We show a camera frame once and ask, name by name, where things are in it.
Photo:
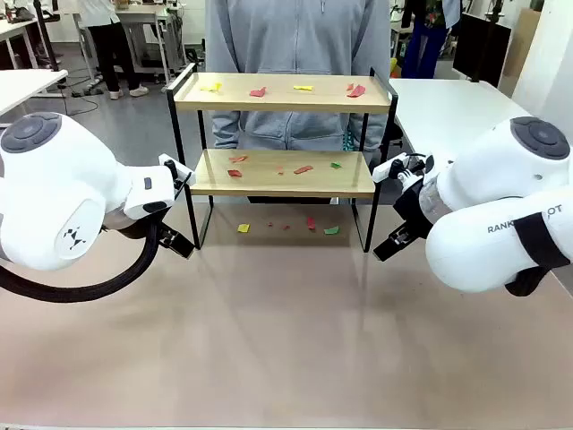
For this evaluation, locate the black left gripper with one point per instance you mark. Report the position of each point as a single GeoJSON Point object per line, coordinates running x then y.
{"type": "Point", "coordinates": [127, 225]}

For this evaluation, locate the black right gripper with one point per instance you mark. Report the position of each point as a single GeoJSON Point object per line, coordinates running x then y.
{"type": "Point", "coordinates": [412, 206]}

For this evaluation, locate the teal microfiber duster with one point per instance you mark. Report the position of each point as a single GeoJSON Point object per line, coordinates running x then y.
{"type": "Point", "coordinates": [348, 141]}

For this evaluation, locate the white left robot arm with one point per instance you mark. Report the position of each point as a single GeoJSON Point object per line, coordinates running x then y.
{"type": "Point", "coordinates": [53, 179]}

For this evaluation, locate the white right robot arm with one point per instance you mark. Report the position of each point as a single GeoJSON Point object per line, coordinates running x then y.
{"type": "Point", "coordinates": [492, 179]}

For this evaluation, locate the yellow paper scrap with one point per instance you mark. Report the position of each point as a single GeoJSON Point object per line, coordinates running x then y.
{"type": "Point", "coordinates": [244, 228]}
{"type": "Point", "coordinates": [210, 87]}
{"type": "Point", "coordinates": [303, 88]}

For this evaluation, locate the black stool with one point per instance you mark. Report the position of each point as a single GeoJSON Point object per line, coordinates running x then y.
{"type": "Point", "coordinates": [396, 134]}

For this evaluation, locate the large white desk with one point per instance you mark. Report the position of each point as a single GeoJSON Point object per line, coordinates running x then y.
{"type": "Point", "coordinates": [447, 107]}

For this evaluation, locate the grey floor power strip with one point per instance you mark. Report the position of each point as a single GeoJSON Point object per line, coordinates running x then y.
{"type": "Point", "coordinates": [87, 92]}

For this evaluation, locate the person in blue trousers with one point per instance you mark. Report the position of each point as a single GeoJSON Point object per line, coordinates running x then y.
{"type": "Point", "coordinates": [423, 49]}

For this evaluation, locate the person in black trousers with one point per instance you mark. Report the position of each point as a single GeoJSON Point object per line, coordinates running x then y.
{"type": "Point", "coordinates": [109, 54]}

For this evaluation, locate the black monitor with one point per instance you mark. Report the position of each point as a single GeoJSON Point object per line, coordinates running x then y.
{"type": "Point", "coordinates": [465, 49]}

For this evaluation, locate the black stand pole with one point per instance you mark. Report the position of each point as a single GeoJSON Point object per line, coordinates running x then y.
{"type": "Point", "coordinates": [45, 31]}
{"type": "Point", "coordinates": [486, 42]}

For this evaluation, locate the white workbench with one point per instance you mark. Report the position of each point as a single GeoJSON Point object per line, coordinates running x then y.
{"type": "Point", "coordinates": [152, 18]}

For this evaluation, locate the person in grey hoodie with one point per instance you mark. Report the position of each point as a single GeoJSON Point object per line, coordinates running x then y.
{"type": "Point", "coordinates": [295, 36]}

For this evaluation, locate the brown cardboard sheet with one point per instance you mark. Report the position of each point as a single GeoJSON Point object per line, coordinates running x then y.
{"type": "Point", "coordinates": [521, 45]}

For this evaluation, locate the white desk with clutter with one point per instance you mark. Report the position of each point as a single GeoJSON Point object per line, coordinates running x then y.
{"type": "Point", "coordinates": [13, 28]}

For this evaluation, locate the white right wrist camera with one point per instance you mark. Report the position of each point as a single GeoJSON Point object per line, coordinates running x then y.
{"type": "Point", "coordinates": [389, 169]}

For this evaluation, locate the two-tier wooden shelf black frame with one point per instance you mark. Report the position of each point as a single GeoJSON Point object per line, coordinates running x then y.
{"type": "Point", "coordinates": [277, 106]}

